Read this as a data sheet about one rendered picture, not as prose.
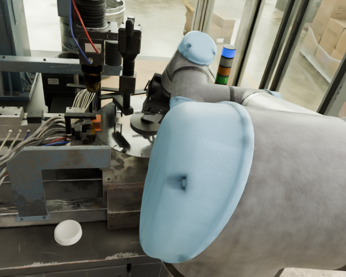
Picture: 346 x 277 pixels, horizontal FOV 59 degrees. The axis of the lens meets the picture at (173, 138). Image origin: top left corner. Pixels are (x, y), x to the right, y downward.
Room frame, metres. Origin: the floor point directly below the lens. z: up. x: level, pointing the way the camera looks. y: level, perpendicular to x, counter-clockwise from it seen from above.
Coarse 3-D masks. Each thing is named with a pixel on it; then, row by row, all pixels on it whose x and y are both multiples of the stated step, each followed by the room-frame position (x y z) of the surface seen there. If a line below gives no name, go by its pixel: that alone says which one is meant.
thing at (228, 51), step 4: (224, 48) 0.99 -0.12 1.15; (228, 48) 0.98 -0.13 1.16; (232, 48) 0.99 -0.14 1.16; (236, 48) 1.00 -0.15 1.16; (224, 52) 0.99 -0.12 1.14; (228, 52) 0.98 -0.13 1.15; (232, 52) 0.98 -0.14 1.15; (224, 56) 0.98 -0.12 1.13; (228, 56) 0.98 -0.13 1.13; (232, 56) 0.98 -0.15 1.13
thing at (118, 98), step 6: (114, 96) 0.79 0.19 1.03; (120, 96) 0.79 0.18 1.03; (126, 96) 0.73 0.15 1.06; (114, 102) 0.77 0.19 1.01; (120, 102) 0.76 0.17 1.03; (126, 102) 0.73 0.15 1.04; (114, 108) 0.77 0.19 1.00; (120, 108) 0.74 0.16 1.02; (126, 108) 0.73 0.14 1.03; (132, 108) 0.74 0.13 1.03; (114, 114) 0.77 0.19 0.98; (126, 114) 0.72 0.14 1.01
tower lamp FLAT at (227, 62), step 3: (222, 57) 0.99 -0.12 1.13; (222, 60) 0.98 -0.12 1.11; (225, 60) 0.98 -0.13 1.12; (228, 60) 0.98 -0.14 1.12; (231, 60) 0.99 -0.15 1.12; (219, 63) 1.00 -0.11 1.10; (222, 63) 0.98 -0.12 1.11; (225, 63) 0.98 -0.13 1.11; (228, 63) 0.98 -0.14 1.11; (231, 63) 0.99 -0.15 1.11; (222, 66) 0.98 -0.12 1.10; (225, 66) 0.98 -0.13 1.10; (228, 66) 0.98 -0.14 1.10; (231, 66) 0.99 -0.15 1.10
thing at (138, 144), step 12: (108, 108) 0.83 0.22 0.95; (108, 120) 0.77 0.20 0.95; (120, 120) 0.78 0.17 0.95; (96, 132) 0.70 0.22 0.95; (108, 132) 0.71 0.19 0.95; (120, 132) 0.72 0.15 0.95; (132, 132) 0.73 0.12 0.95; (108, 144) 0.65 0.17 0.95; (120, 144) 0.66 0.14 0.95; (132, 144) 0.67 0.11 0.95; (144, 144) 0.68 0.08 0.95; (144, 156) 0.63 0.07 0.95
